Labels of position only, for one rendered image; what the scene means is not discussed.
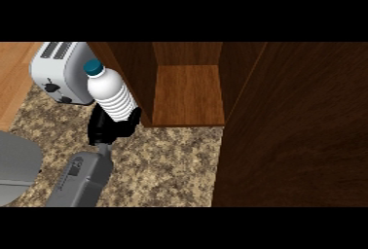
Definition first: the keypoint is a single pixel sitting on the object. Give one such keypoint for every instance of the grey rounded object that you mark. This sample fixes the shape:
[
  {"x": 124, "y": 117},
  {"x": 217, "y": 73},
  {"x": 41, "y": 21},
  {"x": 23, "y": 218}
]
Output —
[{"x": 16, "y": 168}]

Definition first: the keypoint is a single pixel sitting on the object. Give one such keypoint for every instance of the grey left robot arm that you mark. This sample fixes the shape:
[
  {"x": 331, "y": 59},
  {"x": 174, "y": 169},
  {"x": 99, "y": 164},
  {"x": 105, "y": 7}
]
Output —
[{"x": 81, "y": 180}]

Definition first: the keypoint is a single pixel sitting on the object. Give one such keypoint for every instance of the white water bottle teal cap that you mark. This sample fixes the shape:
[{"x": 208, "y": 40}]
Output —
[{"x": 110, "y": 94}]

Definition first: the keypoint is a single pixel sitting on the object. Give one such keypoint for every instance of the silver toaster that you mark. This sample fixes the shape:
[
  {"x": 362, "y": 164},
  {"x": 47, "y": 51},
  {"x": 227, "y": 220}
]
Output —
[{"x": 59, "y": 73}]

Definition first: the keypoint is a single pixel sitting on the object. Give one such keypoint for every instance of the dark wooden cabinet door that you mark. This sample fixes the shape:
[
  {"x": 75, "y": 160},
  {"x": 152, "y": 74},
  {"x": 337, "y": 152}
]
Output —
[{"x": 297, "y": 129}]

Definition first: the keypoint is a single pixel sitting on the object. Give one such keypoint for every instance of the brown wooden cabinet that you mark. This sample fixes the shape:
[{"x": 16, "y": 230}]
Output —
[{"x": 181, "y": 94}]

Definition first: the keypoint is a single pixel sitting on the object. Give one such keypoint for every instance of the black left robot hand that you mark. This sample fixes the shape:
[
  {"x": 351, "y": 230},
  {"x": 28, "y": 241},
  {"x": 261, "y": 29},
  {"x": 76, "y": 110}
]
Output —
[{"x": 106, "y": 128}]

